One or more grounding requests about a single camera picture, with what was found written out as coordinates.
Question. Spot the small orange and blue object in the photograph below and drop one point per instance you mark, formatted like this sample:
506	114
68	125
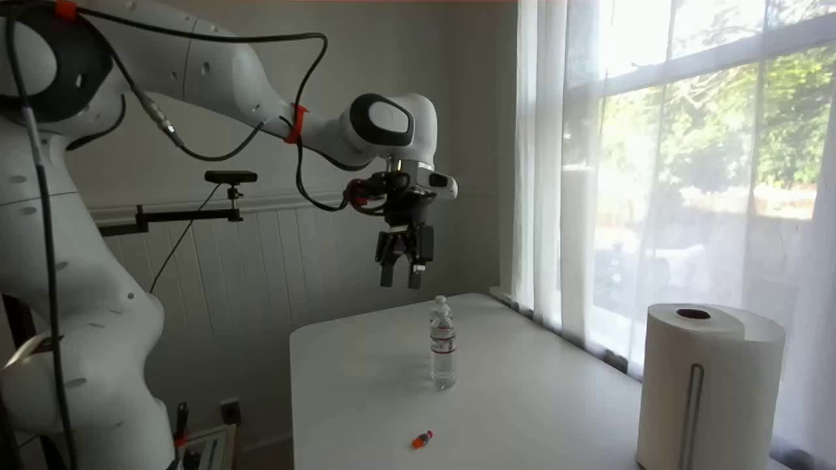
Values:
422	439

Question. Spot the sheer white curtain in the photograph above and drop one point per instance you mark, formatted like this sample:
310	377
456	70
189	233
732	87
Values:
540	159

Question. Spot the wall power outlet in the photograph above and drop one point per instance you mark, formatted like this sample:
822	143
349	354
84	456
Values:
231	412

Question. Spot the metal paper towel holder rod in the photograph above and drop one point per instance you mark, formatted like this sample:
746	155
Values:
692	418

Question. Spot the black camera on boom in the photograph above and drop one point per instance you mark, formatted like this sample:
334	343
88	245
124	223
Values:
231	176

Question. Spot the white paper towel roll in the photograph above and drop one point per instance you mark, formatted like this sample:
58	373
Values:
739	401

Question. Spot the white framed board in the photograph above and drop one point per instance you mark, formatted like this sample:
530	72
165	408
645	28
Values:
212	448

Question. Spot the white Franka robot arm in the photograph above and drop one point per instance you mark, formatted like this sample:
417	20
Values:
218	75

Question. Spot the white framed window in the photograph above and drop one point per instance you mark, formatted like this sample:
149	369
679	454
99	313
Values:
696	133

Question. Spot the clear plastic water bottle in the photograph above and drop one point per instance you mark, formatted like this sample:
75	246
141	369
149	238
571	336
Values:
443	349

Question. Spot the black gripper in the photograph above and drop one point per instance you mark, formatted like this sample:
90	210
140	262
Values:
408	213

